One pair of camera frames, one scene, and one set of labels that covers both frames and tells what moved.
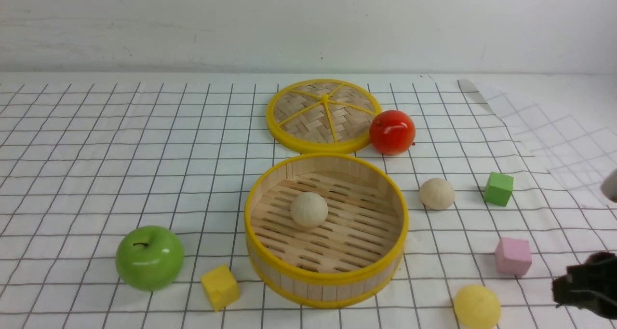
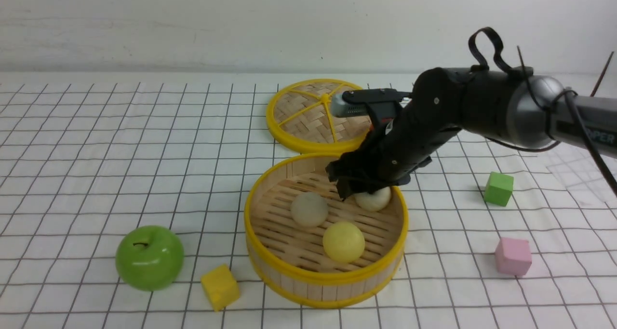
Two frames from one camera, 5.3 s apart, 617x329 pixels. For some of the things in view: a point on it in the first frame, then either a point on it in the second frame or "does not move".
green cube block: (498, 188) does not move
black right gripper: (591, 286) -> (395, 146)
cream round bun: (436, 194) -> (375, 201)
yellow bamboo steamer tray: (353, 257) does not move
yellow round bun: (476, 307) -> (343, 242)
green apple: (149, 258) does not move
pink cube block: (513, 256) does not move
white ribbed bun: (309, 210) does not move
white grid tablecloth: (507, 182) does not move
